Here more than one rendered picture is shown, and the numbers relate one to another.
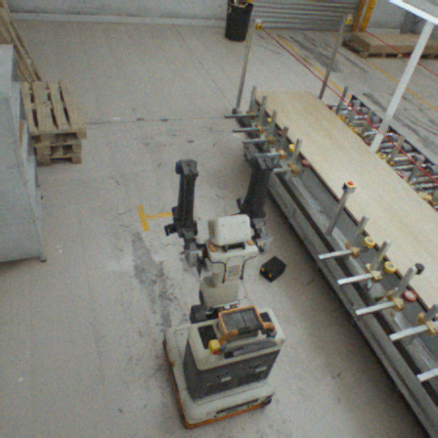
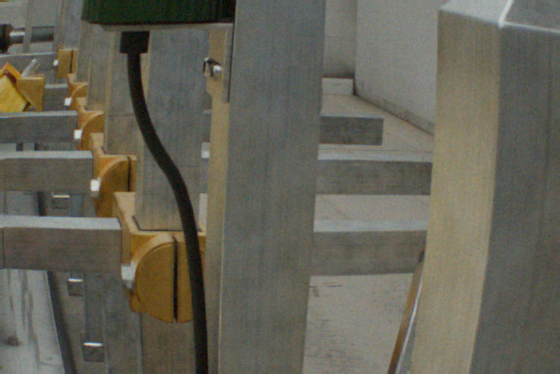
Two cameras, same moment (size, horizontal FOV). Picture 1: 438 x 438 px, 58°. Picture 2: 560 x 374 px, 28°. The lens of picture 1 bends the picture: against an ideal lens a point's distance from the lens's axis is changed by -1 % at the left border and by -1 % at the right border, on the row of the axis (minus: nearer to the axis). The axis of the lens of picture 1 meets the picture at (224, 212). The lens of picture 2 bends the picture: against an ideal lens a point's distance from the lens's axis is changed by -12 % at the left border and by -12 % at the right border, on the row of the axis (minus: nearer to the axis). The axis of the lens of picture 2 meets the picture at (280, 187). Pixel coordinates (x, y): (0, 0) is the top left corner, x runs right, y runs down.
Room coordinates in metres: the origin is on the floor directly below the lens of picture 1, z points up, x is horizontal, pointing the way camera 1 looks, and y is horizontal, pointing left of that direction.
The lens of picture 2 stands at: (2.22, -1.09, 1.14)
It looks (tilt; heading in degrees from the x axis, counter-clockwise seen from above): 11 degrees down; 194
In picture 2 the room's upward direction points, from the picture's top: 3 degrees clockwise
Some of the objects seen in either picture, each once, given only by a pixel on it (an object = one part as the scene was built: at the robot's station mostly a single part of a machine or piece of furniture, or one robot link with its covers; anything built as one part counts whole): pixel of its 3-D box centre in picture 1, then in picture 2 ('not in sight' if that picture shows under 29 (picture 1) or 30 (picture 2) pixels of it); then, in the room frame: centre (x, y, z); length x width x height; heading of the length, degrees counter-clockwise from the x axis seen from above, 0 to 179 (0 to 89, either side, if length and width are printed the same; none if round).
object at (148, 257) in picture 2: (426, 324); (159, 254); (1.51, -1.33, 0.95); 0.14 x 0.06 x 0.05; 27
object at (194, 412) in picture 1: (216, 365); not in sight; (1.42, -0.15, 0.16); 0.67 x 0.64 x 0.25; 27
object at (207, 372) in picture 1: (230, 346); not in sight; (1.34, -0.20, 0.59); 0.55 x 0.34 x 0.83; 117
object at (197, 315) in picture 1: (209, 306); not in sight; (1.54, -0.03, 0.68); 0.28 x 0.27 x 0.25; 117
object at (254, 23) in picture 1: (248, 67); not in sight; (4.27, 0.05, 1.20); 0.15 x 0.12 x 1.00; 27
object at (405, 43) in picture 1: (400, 42); not in sight; (10.23, -3.33, 0.23); 2.41 x 0.77 x 0.17; 119
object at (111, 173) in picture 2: not in sight; (120, 175); (1.29, -1.45, 0.95); 0.14 x 0.06 x 0.05; 27
